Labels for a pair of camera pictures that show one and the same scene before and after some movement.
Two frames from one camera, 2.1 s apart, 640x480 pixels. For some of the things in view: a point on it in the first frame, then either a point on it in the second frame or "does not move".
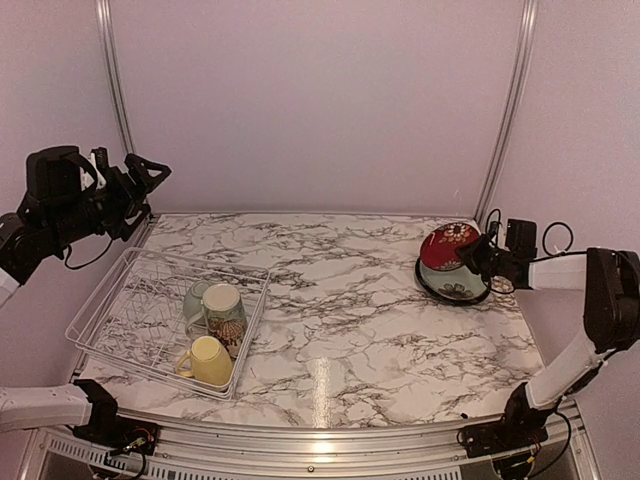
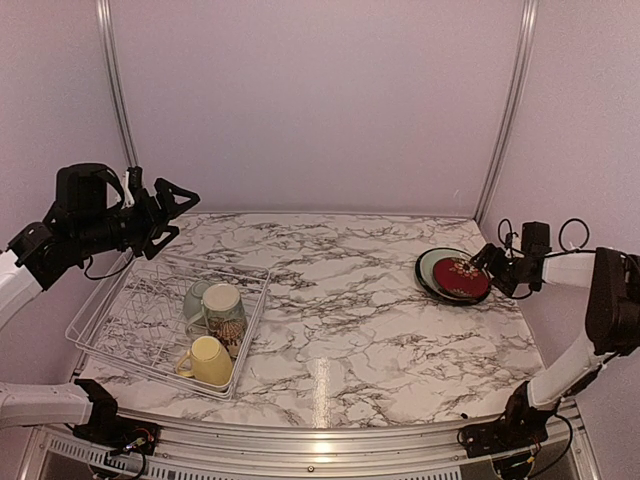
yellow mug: x=207 y=361 does not move
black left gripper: x=129 y=196 -> x=151 y=216
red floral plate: x=440 y=244 -> x=460 y=277
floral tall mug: x=222 y=316 does not move
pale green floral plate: x=460 y=286 does not move
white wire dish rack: x=137 y=319 does not move
